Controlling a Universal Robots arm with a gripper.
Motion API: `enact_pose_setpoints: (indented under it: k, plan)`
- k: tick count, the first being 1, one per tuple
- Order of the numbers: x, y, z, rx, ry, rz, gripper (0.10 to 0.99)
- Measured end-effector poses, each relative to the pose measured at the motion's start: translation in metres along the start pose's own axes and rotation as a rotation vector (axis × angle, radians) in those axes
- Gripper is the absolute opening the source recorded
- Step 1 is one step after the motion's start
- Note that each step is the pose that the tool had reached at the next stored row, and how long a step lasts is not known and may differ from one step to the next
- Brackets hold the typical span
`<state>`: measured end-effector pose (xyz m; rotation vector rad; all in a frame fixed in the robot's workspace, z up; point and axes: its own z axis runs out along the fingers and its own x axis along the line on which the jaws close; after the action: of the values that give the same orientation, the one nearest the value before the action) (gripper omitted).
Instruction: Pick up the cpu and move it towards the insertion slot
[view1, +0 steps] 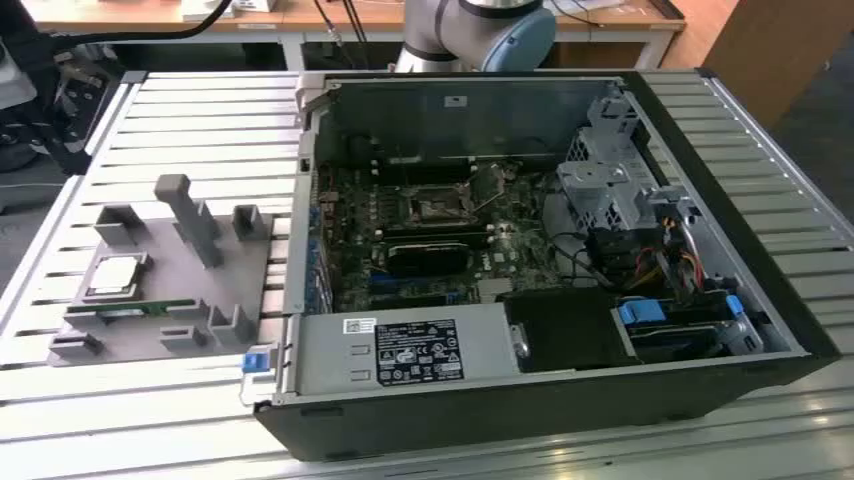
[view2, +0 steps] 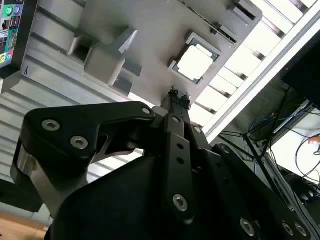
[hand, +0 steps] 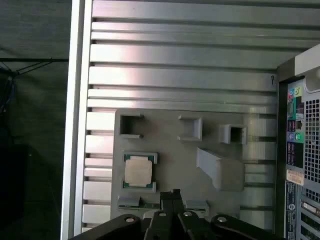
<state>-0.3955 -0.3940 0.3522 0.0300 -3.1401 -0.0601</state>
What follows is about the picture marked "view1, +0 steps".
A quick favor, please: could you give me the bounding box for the silver power supply with label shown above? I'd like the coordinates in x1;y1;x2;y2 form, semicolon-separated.
293;313;522;396

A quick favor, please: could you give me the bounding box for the thick black cable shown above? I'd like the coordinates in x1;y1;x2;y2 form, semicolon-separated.
50;0;239;51

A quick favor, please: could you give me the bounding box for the silver disk bay cage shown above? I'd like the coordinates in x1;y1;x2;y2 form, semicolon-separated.
557;97;693;236

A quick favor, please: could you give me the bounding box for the black plastic shroud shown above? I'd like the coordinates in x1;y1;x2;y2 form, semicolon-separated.
500;287;642;374

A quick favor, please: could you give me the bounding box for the CPU socket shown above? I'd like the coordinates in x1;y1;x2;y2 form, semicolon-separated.
406;185;473;225

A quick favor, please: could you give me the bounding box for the grey parts rack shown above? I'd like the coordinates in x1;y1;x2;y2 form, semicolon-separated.
47;173;295;369

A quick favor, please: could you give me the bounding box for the coloured wire bundle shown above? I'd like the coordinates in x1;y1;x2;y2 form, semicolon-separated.
633;243;708;297

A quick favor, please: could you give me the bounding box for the black open PC case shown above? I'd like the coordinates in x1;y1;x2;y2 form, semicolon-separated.
253;69;844;462

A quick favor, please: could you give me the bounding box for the black RAM slot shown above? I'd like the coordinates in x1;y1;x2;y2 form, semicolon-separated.
381;225;500;237
381;233;500;246

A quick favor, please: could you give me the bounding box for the metal socket cover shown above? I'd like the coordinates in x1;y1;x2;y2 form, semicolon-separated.
466;162;509;206

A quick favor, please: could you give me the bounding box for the CPU with silver top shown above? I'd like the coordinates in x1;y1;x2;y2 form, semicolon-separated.
86;255;146;296

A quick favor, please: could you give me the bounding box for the brown wooden panel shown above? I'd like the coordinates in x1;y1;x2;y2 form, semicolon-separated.
693;0;854;131

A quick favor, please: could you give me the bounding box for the silver chipset heatsink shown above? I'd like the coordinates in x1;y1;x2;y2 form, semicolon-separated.
476;277;513;304

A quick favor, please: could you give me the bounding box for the metal locking lever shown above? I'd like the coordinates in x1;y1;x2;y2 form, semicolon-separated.
468;193;500;220

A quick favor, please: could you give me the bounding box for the wooden desk with white frame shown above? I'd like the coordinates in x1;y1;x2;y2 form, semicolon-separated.
33;0;689;71

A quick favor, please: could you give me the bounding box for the hard disk in blue carrier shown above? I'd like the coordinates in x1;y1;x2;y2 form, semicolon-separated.
613;294;726;357

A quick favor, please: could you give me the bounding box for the black wire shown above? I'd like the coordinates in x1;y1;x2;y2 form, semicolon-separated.
552;231;624;292

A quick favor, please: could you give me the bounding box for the green RAM stick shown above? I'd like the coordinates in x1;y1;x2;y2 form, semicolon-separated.
66;298;202;317

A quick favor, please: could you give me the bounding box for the black graphics card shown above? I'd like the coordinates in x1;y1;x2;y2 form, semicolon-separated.
385;241;474;280

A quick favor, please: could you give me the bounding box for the dark green motherboard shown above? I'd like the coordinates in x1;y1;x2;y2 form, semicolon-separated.
310;162;602;314

